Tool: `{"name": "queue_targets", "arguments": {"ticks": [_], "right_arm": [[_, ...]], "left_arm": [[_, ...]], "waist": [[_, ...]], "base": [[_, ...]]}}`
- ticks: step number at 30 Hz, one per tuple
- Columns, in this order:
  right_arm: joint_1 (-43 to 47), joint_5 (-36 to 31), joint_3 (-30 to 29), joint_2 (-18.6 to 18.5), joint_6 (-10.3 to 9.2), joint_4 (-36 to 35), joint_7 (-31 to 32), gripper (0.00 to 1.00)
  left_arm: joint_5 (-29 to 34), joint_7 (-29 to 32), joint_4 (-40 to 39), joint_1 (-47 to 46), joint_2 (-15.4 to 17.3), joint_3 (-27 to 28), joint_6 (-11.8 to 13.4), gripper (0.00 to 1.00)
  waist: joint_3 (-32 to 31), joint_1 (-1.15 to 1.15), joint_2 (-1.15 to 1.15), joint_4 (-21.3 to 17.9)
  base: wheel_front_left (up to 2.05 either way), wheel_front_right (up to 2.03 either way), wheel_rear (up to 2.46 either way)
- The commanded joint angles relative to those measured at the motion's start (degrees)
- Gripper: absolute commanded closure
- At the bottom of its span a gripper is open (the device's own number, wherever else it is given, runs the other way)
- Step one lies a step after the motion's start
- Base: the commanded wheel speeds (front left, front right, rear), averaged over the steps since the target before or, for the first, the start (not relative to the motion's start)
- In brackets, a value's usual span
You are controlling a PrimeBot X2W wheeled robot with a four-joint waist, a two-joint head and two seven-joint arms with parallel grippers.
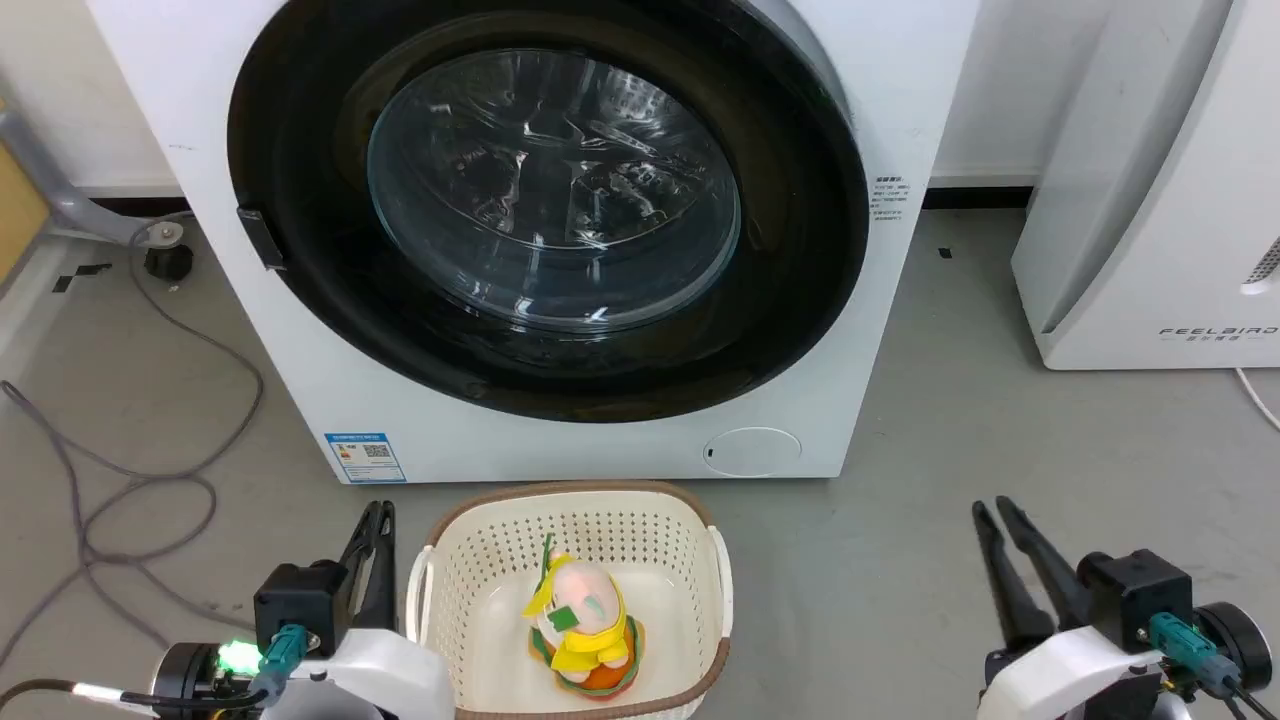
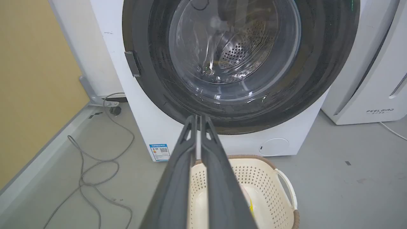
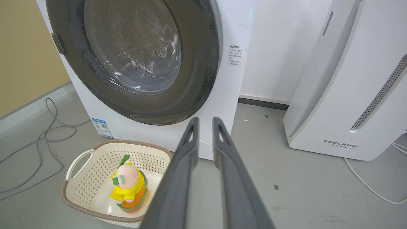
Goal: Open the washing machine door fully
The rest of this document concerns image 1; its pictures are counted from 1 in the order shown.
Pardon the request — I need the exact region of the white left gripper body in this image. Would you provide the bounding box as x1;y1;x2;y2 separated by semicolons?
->
262;627;457;720

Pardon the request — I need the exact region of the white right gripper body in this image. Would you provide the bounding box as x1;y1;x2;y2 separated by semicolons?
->
977;625;1167;720

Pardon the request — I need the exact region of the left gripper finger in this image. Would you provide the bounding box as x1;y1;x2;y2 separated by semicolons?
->
352;502;399;632
339;500;387;601

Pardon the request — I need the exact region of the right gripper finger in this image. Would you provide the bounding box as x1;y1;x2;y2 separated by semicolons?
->
971;500;1058;649
994;495;1093;633

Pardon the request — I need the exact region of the white front-load washing machine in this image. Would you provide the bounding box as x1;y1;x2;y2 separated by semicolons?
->
85;0;981;486

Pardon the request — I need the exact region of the round black glass washer door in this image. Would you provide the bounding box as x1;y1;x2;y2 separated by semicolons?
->
227;0;869;423

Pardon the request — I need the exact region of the cream perforated laundry basket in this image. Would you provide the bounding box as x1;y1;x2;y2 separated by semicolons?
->
405;481;735;720

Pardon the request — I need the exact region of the yellow pink plush doll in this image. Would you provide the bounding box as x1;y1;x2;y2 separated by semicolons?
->
521;534;645;701

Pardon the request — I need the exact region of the white Feelbird appliance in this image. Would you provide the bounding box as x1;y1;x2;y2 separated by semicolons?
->
1010;0;1280;372

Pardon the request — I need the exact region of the yellow wooden panel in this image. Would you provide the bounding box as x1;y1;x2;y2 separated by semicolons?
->
0;100;52;287

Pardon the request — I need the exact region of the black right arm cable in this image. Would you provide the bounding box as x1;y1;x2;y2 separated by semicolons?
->
1148;612;1280;720

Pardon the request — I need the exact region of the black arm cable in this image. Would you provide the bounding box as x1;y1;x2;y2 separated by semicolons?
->
1148;612;1280;720
0;678;263;717

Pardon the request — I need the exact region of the grey floor cable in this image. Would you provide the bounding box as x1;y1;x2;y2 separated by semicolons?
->
0;210;267;669

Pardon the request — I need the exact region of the thin white cable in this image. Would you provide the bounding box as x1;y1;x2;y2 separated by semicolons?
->
1233;366;1280;434

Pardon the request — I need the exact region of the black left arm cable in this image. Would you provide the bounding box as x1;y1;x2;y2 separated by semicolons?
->
0;678;263;717

